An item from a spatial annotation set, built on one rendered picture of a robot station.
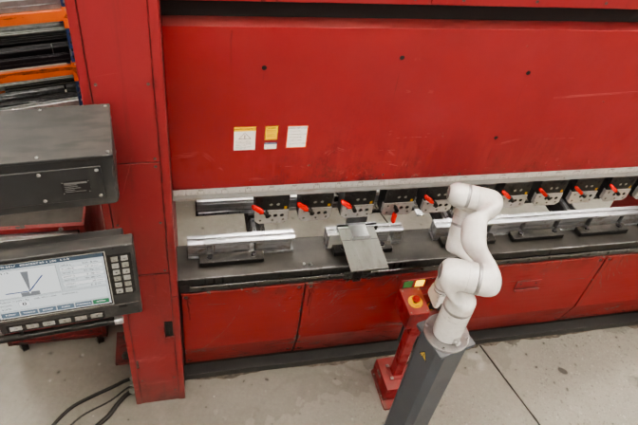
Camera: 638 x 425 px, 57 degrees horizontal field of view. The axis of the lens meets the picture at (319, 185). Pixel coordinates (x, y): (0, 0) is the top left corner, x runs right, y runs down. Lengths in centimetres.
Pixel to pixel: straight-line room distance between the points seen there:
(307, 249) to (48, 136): 149
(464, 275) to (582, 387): 190
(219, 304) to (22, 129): 144
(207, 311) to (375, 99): 133
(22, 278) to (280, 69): 110
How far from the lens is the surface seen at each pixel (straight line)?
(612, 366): 421
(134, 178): 218
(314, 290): 296
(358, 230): 285
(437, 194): 283
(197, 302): 290
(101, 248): 194
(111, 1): 182
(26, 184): 179
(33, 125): 186
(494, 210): 248
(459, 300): 234
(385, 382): 343
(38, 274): 202
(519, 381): 385
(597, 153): 311
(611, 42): 271
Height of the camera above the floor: 302
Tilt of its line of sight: 41 degrees down
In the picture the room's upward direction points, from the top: 9 degrees clockwise
